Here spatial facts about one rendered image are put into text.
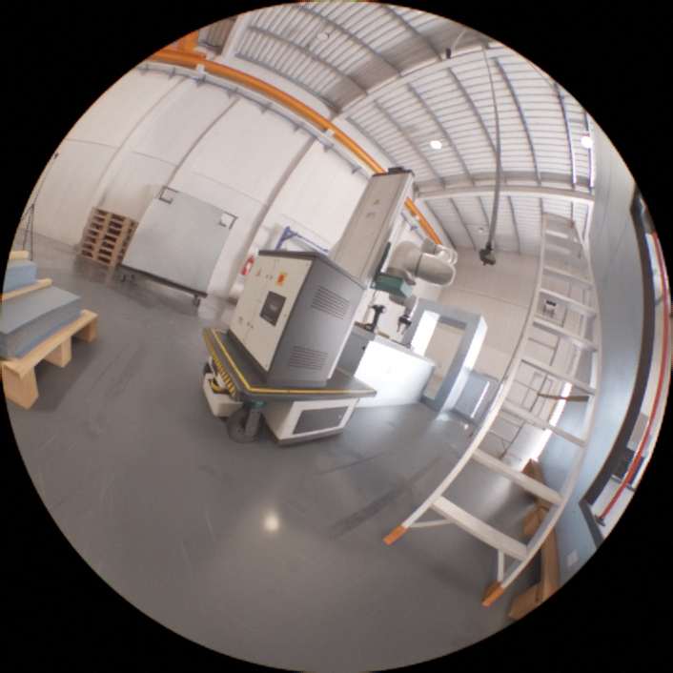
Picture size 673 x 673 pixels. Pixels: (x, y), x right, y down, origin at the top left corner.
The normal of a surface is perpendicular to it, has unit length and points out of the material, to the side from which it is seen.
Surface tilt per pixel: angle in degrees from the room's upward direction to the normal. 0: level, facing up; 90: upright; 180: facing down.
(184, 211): 78
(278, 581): 0
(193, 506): 0
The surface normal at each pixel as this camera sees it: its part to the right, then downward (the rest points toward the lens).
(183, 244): 0.68, 0.13
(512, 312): -0.73, -0.25
